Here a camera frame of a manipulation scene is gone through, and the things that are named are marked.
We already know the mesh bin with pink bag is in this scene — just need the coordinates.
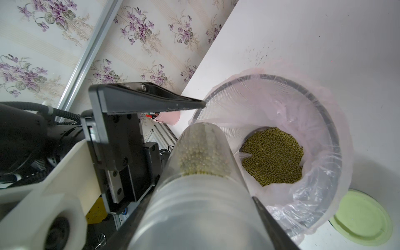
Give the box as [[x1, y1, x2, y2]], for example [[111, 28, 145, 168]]
[[190, 68, 354, 243]]

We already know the pink cup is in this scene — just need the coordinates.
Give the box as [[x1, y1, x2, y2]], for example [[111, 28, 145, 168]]
[[153, 111, 181, 126]]

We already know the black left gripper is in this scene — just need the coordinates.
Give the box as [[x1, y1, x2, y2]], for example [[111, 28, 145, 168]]
[[81, 82, 206, 215]]

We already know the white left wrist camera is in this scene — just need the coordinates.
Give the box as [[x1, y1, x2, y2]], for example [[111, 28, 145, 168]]
[[1, 140, 101, 250]]

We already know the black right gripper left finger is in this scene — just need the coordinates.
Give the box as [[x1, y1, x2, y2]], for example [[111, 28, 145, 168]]
[[100, 194, 152, 250]]

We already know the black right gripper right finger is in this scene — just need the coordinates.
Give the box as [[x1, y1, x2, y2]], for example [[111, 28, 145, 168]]
[[252, 196, 300, 250]]

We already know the clear jar with beans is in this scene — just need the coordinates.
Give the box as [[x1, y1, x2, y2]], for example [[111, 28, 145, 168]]
[[129, 122, 274, 250]]

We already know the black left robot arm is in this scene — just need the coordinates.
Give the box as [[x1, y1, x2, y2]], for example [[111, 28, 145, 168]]
[[1, 82, 206, 214]]

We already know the aluminium mounting rail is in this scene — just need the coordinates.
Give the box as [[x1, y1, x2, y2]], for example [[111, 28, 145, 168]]
[[141, 117, 178, 152]]

